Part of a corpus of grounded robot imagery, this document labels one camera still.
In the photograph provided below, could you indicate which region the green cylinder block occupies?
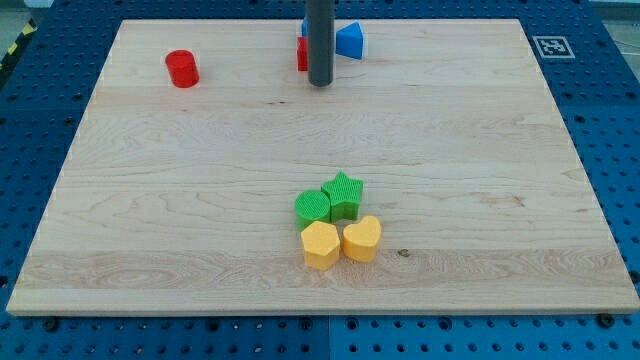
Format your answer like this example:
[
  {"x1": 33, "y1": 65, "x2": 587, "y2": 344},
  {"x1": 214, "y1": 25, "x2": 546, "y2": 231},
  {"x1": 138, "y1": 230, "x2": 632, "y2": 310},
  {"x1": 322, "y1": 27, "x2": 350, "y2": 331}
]
[{"x1": 294, "y1": 190, "x2": 331, "y2": 231}]

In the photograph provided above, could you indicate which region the yellow heart block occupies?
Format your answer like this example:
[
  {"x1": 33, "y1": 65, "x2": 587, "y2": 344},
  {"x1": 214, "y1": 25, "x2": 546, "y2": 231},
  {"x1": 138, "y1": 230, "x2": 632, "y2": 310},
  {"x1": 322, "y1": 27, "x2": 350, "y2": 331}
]
[{"x1": 342, "y1": 216, "x2": 382, "y2": 263}]

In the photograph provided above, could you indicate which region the yellow black hazard tape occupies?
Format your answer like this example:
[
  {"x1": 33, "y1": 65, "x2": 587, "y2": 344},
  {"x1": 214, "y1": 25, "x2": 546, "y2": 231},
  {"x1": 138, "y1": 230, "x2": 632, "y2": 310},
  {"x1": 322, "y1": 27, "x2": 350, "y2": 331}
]
[{"x1": 1, "y1": 19, "x2": 37, "y2": 71}]

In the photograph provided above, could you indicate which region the white fiducial marker tag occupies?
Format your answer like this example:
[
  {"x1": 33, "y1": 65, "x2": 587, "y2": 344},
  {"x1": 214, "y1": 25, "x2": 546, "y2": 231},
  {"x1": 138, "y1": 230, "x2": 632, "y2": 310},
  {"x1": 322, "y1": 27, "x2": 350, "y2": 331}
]
[{"x1": 533, "y1": 35, "x2": 575, "y2": 59}]

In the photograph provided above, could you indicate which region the red star block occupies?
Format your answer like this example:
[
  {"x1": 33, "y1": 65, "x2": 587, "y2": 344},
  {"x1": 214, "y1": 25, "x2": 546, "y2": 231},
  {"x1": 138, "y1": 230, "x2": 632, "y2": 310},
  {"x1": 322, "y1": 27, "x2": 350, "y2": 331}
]
[{"x1": 296, "y1": 36, "x2": 308, "y2": 72}]

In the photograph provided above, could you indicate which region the light wooden board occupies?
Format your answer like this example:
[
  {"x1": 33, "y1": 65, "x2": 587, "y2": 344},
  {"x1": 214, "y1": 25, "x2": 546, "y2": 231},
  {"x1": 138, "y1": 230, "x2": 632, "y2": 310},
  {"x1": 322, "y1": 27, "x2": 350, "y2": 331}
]
[{"x1": 7, "y1": 19, "x2": 639, "y2": 317}]

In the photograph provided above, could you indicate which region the blue triangular prism block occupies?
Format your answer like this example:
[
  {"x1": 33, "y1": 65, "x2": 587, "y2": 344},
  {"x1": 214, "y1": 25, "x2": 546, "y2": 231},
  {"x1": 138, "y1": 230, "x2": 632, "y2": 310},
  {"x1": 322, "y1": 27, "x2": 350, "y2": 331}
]
[{"x1": 335, "y1": 22, "x2": 364, "y2": 60}]

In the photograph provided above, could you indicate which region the blue cube block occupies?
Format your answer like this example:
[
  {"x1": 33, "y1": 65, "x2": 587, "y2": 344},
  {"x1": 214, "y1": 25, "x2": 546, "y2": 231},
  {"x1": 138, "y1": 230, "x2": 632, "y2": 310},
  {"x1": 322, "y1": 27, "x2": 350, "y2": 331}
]
[{"x1": 301, "y1": 17, "x2": 308, "y2": 37}]

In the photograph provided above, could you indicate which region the red cylinder block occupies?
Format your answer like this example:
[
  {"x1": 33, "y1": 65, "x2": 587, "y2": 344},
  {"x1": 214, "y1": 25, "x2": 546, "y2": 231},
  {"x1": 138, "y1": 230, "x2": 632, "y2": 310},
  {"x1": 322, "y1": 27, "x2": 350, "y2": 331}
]
[{"x1": 165, "y1": 49, "x2": 200, "y2": 88}]

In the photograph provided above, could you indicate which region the yellow hexagon block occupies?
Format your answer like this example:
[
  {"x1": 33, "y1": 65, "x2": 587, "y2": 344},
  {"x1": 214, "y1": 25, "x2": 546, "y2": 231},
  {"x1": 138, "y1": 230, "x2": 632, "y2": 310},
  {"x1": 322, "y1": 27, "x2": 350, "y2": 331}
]
[{"x1": 301, "y1": 221, "x2": 341, "y2": 271}]

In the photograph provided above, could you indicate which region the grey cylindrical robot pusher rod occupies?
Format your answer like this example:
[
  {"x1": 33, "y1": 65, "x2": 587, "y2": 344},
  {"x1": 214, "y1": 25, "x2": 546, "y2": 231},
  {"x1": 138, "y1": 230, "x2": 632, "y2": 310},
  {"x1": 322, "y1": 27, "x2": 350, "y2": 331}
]
[{"x1": 305, "y1": 0, "x2": 335, "y2": 87}]

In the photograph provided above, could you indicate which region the green star block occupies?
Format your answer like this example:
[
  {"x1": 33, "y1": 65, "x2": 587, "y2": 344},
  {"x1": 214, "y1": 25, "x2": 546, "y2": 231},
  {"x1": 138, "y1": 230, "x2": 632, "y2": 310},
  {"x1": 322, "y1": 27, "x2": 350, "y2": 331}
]
[{"x1": 321, "y1": 171, "x2": 364, "y2": 222}]

